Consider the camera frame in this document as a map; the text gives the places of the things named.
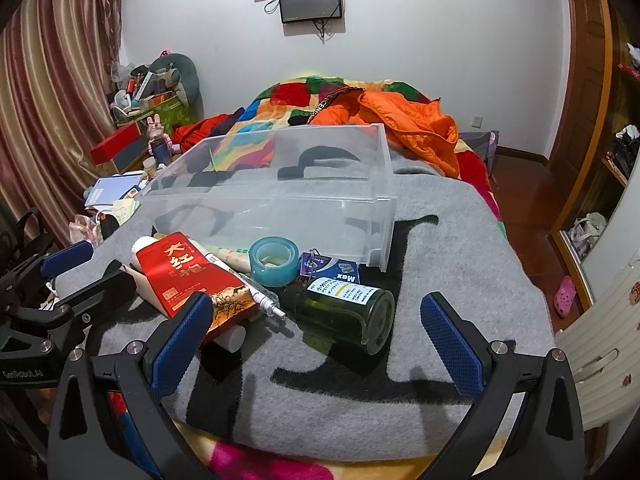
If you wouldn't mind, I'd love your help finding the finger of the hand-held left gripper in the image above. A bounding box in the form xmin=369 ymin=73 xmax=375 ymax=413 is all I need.
xmin=0 ymin=240 xmax=96 ymax=311
xmin=50 ymin=259 xmax=138 ymax=328

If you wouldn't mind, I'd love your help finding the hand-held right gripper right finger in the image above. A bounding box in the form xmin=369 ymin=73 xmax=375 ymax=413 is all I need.
xmin=415 ymin=291 xmax=586 ymax=480

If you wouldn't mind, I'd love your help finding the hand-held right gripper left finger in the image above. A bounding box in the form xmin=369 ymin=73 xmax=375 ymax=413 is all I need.
xmin=47 ymin=291 xmax=216 ymax=480

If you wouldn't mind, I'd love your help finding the beige cream tube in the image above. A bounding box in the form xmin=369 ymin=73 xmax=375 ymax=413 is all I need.
xmin=122 ymin=262 xmax=247 ymax=352

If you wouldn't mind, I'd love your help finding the white ring-shaped holder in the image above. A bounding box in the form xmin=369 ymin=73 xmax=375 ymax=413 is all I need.
xmin=131 ymin=236 xmax=168 ymax=263

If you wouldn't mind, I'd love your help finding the red printed carton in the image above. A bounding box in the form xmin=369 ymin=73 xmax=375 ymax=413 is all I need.
xmin=136 ymin=231 xmax=261 ymax=346

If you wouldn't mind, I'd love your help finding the white marker pen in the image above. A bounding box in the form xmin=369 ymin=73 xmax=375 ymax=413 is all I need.
xmin=207 ymin=255 xmax=287 ymax=320

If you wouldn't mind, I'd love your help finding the light green tube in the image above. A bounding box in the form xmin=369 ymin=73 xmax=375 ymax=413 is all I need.
xmin=202 ymin=244 xmax=251 ymax=272

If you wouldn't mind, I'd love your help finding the green glass bottle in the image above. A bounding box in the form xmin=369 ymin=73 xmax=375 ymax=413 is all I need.
xmin=277 ymin=276 xmax=396 ymax=353

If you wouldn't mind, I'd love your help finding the blue tape roll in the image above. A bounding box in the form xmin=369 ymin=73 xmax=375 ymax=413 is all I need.
xmin=248 ymin=236 xmax=301 ymax=287

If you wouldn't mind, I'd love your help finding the blue staple box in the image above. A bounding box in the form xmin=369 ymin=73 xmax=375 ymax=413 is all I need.
xmin=299 ymin=252 xmax=362 ymax=286

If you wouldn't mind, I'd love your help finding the clear plastic storage bin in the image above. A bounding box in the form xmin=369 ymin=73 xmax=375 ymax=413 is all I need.
xmin=137 ymin=122 xmax=398 ymax=273

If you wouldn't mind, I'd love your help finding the pink cloth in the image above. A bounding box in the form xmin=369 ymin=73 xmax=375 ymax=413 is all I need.
xmin=70 ymin=212 xmax=103 ymax=246

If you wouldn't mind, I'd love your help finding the black chair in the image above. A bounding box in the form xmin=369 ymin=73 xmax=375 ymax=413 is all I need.
xmin=0 ymin=207 xmax=56 ymax=271

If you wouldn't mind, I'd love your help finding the pale yellow paper bag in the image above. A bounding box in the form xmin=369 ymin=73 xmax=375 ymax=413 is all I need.
xmin=112 ymin=199 xmax=138 ymax=226

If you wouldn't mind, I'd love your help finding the blue white notebook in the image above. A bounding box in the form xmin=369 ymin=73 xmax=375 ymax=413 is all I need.
xmin=85 ymin=171 xmax=148 ymax=208

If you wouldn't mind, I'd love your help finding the pink clog shoe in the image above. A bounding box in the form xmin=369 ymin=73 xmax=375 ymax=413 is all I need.
xmin=552 ymin=275 xmax=576 ymax=318

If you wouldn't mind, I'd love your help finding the red long box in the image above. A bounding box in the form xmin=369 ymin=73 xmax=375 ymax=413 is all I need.
xmin=90 ymin=122 xmax=143 ymax=166

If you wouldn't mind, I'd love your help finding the white slatted furniture panel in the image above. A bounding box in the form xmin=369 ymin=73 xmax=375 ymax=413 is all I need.
xmin=555 ymin=260 xmax=640 ymax=431

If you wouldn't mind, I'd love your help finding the pink bunny figure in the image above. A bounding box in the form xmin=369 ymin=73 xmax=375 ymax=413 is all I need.
xmin=146 ymin=115 xmax=173 ymax=151

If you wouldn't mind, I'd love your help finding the striped pink gold curtain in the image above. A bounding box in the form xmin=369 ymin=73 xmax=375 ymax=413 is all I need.
xmin=0 ymin=0 xmax=131 ymax=246

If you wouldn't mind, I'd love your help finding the white bag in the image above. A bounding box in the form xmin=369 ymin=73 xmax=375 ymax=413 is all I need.
xmin=572 ymin=212 xmax=608 ymax=258

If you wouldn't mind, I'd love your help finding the green patterned box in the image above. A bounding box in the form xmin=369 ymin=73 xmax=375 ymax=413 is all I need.
xmin=116 ymin=95 xmax=198 ymax=131

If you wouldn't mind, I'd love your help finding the red jacket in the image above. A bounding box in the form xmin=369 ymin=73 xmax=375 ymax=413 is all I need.
xmin=172 ymin=115 xmax=246 ymax=153

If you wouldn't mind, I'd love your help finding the grey purple backpack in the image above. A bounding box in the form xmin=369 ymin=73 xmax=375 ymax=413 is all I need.
xmin=460 ymin=130 xmax=501 ymax=166

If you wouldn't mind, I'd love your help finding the wooden cabinet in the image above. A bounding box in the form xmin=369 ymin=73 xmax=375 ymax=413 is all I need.
xmin=550 ymin=35 xmax=640 ymax=311

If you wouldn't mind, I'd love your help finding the orange puffer jacket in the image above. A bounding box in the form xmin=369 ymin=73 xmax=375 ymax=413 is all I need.
xmin=307 ymin=87 xmax=461 ymax=178

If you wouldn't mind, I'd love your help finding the colourful patchwork quilt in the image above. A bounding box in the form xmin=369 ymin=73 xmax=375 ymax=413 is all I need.
xmin=200 ymin=76 xmax=506 ymax=221

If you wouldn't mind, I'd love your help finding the wooden door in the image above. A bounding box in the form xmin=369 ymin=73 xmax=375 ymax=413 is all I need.
xmin=545 ymin=0 xmax=613 ymax=176

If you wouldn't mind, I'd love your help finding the small black wall monitor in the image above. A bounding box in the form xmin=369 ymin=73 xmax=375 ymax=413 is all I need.
xmin=277 ymin=0 xmax=345 ymax=24

